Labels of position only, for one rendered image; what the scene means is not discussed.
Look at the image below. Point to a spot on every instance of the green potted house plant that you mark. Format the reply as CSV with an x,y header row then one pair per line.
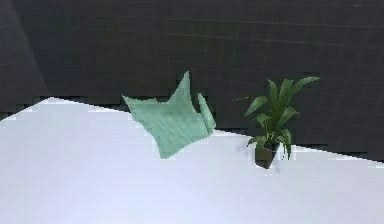
x,y
275,116

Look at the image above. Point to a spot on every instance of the pale green crumpled cloth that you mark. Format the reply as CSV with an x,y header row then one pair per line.
x,y
173,125

